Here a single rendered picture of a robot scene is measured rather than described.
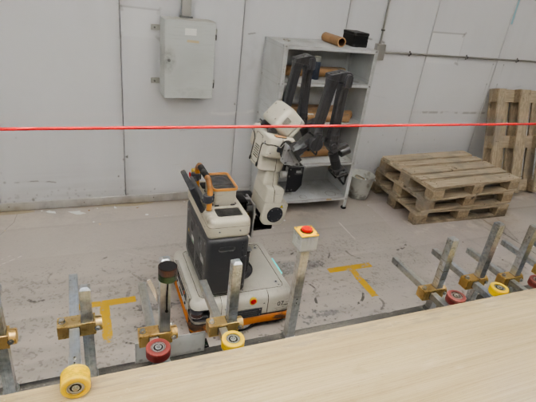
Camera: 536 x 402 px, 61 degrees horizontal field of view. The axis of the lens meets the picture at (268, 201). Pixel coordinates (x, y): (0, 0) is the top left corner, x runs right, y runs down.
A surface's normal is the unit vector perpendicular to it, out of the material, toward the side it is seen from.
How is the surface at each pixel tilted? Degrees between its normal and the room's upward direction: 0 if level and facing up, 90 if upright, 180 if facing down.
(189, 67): 90
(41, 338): 0
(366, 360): 0
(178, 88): 90
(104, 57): 90
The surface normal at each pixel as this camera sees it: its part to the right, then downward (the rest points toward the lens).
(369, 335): 0.11, -0.89
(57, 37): 0.36, 0.46
